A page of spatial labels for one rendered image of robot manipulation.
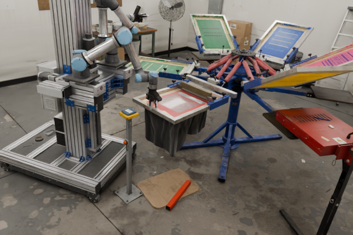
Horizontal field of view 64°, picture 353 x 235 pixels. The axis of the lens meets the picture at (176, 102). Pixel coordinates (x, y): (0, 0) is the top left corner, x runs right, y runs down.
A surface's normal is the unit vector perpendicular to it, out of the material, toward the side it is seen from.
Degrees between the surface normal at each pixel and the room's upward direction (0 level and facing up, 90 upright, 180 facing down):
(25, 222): 0
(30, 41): 90
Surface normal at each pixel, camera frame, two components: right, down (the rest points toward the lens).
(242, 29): -0.59, 0.29
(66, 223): 0.07, -0.90
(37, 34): 0.71, 0.34
